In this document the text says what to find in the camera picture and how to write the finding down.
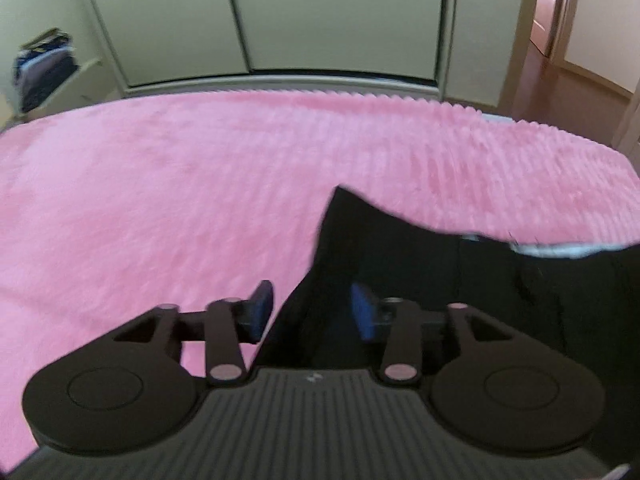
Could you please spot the stack of folded clothes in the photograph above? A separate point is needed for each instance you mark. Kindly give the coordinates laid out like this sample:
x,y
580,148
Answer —
x,y
42,70

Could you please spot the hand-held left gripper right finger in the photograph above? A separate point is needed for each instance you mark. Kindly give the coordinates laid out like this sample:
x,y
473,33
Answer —
x,y
362,311

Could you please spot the pink fluffy blanket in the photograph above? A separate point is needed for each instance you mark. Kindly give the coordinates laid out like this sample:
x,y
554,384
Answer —
x,y
150,200

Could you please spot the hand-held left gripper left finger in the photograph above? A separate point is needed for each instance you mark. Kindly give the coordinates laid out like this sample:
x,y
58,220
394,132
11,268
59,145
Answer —
x,y
261,306

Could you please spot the wooden door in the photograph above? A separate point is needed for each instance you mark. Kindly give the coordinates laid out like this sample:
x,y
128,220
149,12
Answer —
x,y
547,10

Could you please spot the white sliding door wardrobe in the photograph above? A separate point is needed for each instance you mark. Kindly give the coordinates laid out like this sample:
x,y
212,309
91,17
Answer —
x,y
325,10

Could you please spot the black garment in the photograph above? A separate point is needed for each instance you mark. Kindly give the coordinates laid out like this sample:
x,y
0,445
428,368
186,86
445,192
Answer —
x,y
450,270

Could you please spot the light blue cloth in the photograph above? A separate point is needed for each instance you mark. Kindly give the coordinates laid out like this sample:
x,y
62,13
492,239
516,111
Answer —
x,y
550,250

